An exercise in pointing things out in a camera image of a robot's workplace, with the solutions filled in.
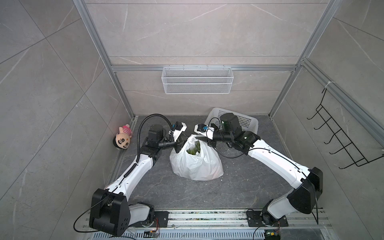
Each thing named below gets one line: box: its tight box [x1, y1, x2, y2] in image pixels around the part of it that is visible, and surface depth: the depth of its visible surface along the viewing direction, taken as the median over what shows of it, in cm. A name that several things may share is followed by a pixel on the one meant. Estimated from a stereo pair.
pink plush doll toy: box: [113, 124, 132, 149], surface depth 97 cm
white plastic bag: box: [169, 134, 224, 181], surface depth 76 cm
